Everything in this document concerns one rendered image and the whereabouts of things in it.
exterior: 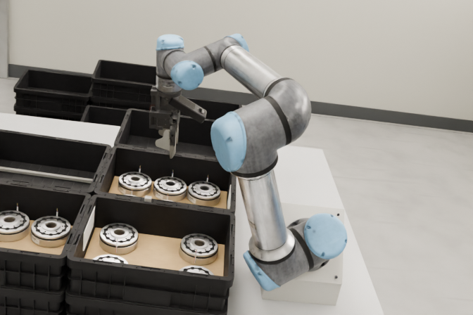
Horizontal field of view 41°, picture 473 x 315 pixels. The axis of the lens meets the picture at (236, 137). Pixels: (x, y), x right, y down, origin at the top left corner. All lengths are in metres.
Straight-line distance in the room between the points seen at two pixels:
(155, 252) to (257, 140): 0.57
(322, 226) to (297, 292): 0.30
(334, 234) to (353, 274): 0.44
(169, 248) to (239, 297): 0.25
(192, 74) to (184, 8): 3.00
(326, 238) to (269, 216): 0.21
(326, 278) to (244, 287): 0.24
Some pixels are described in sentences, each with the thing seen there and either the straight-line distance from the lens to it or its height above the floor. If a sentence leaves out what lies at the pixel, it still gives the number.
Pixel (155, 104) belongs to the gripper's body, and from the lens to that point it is 1.83.
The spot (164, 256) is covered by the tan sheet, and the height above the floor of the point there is 0.83.
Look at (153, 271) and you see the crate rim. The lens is 1.54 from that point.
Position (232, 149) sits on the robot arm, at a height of 1.30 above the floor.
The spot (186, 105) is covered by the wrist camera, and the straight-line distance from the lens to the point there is 1.82.
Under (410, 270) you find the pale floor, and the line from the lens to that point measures 3.46.
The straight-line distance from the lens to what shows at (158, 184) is 2.01.
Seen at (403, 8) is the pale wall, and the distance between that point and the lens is 4.86.
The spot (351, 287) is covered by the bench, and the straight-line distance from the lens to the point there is 2.01.
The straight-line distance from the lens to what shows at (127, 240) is 1.75.
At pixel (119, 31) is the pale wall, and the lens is 4.72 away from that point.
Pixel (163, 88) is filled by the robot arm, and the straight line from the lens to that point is 1.78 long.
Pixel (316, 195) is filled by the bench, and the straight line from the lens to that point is 2.42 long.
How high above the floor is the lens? 1.89
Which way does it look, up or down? 26 degrees down
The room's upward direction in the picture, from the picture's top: 10 degrees clockwise
